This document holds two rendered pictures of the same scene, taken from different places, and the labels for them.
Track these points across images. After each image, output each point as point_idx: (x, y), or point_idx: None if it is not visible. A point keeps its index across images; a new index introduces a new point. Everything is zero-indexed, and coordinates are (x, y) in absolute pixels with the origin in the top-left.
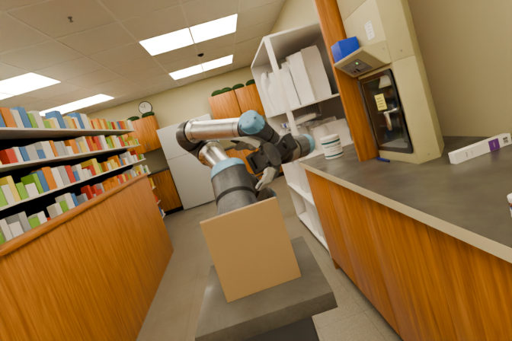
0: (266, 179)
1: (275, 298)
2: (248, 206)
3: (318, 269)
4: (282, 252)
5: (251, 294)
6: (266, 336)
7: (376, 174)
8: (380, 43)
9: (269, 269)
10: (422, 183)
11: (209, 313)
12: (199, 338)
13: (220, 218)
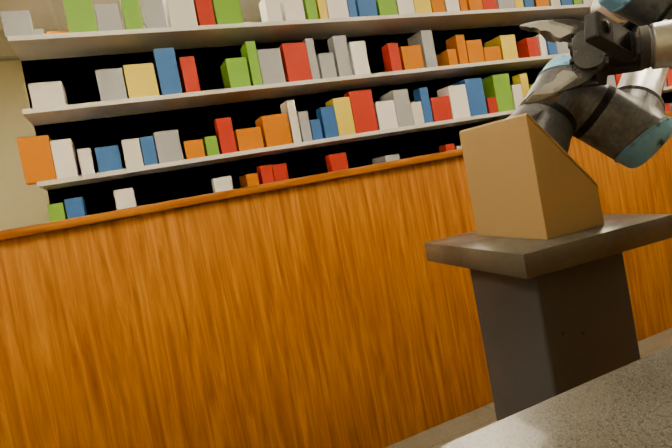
0: (544, 88)
1: (494, 243)
2: (498, 121)
3: (572, 240)
4: (528, 195)
5: (496, 236)
6: (494, 290)
7: None
8: None
9: (514, 212)
10: None
11: (457, 236)
12: (426, 244)
13: (474, 131)
